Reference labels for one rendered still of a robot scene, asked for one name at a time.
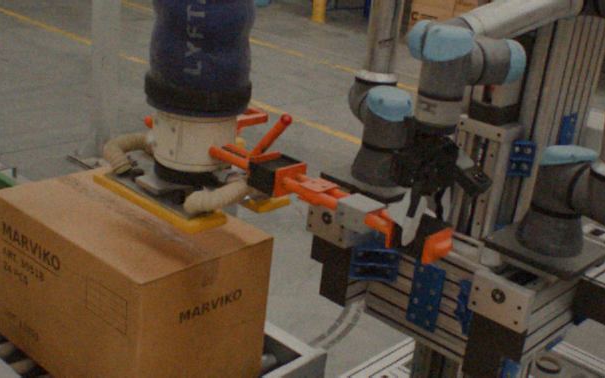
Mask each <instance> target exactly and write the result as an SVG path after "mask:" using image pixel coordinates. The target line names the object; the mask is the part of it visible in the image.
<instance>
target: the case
mask: <svg viewBox="0 0 605 378"><path fill-rule="evenodd" d="M110 170H113V168H111V166H108V167H104V168H99V169H94V170H90V171H85V172H80V173H76V174H70V175H66V176H61V177H56V178H52V179H47V180H43V181H38V182H33V183H29V184H24V185H19V186H15V187H10V188H5V189H0V333H1V334H2V335H3V336H5V337H6V338H7V339H8V340H9V341H11V342H12V343H13V344H14V345H16V346H17V347H18V348H19V349H21V350H22V351H23V352H24V353H25V354H27V355H28V356H29V357H30V358H32V359H33V360H34V361H35V362H37V363H38V364H39V365H40V366H42V367H43V368H44V369H45V370H46V371H48V372H49V373H50V374H51V375H53V376H54V377H55V378H256V377H258V376H260V373H261V364H262V354H263V345H264V335H265V325H266V315H267V306H268V296H269V287H270V277H271V267H272V257H273V248H274V238H275V237H274V236H272V235H270V234H268V233H266V232H264V231H262V230H259V229H257V228H255V227H253V226H251V225H249V224H247V223H245V222H243V221H241V220H238V219H236V218H234V217H232V216H230V215H228V214H226V213H224V212H222V211H220V209H217V212H219V213H221V214H223V215H225V216H226V217H227V223H226V224H225V225H222V226H219V227H215V228H212V229H209V230H205V231H202V232H198V233H194V234H187V233H186V232H184V231H182V230H180V229H178V228H177V227H175V226H173V225H171V224H169V223H167V222H166V221H164V220H162V219H160V218H158V217H157V216H155V215H153V214H151V213H149V212H148V211H146V209H144V208H142V207H140V206H137V205H136V204H134V203H132V202H130V201H128V200H127V199H125V198H123V197H121V196H119V195H118V194H116V193H114V192H112V191H110V190H108V189H107V188H105V187H103V186H101V185H99V184H98V183H96V182H94V181H93V174H95V173H100V172H105V171H110Z"/></svg>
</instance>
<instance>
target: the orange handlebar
mask: <svg viewBox="0 0 605 378"><path fill-rule="evenodd" d="M243 115H246V116H242V117H238V121H237V128H240V127H246V126H251V125H256V124H262V123H267V122H268V119H269V113H267V112H264V111H262V110H258V109H255V108H253V107H250V106H248V110H247V111H246V112H245V113H243ZM153 119H154V115H150V116H147V117H146V118H145V125H146V126H147V127H149V128H152V129H153ZM225 147H227V148H230V149H232V150H234V152H236V153H238V154H242V155H244V156H246V157H247V156H248V154H249V153H250V152H247V150H245V149H243V148H240V147H238V146H236V145H233V144H231V143H229V142H228V143H227V144H226V145H225ZM209 154H210V155H211V156H213V157H215V158H217V159H220V160H222V161H224V162H226V163H228V164H231V165H233V166H235V167H237V168H240V169H242V170H244V171H246V172H247V170H248V161H247V160H245V159H243V158H240V157H238V156H236V155H233V154H231V153H229V152H227V150H224V149H222V148H220V147H217V146H215V145H214V146H211V147H210V148H209ZM281 186H282V187H283V188H285V189H287V190H290V191H292V192H294V193H296V194H299V196H297V198H298V199H301V200H303V201H305V202H307V203H310V204H312V205H314V206H317V205H324V206H326V207H328V208H331V210H333V211H336V203H337V199H340V198H343V197H346V196H350V194H348V193H346V192H343V191H341V190H339V189H336V188H338V187H339V186H338V185H336V184H334V183H331V182H329V181H327V180H324V179H322V178H317V179H312V178H309V177H307V176H305V175H302V174H298V175H297V176H296V178H295V181H294V180H292V179H289V178H287V177H285V178H284V179H283V180H282V182H281ZM392 220H393V219H392V218H391V217H390V216H389V215H388V211H387V209H382V211H381V213H380V215H378V217H375V216H373V215H371V214H369V215H368V216H367V217H366V218H365V220H364V224H365V225H366V226H369V227H371V228H373V229H375V230H377V231H381V232H383V233H385V234H388V228H389V222H390V221H392ZM452 249H453V241H452V239H451V238H447V239H445V240H444V241H442V242H436V243H435V244H434V245H433V247H432V249H431V253H432V254H436V255H443V254H447V253H449V252H450V251H451V250H452Z"/></svg>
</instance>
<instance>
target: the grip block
mask: <svg viewBox="0 0 605 378"><path fill-rule="evenodd" d="M306 168H307V163H305V162H302V161H299V160H297V159H295V158H292V157H290V156H287V155H285V154H281V156H280V152H278V150H277V152H273V153H268V154H264V155H259V156H254V157H250V158H249V160H248V170H247V180H246V185H248V186H250V187H252V188H254V189H256V190H259V191H262V192H264V193H266V194H268V195H273V191H274V197H275V198H278V197H281V196H285V195H288V194H292V193H294V192H292V191H290V190H287V189H285V188H283V187H282V186H281V182H282V180H283V179H284V178H285V177H287V178H289V179H292V180H294V181H295V178H296V176H297V175H298V174H302V175H305V176H306Z"/></svg>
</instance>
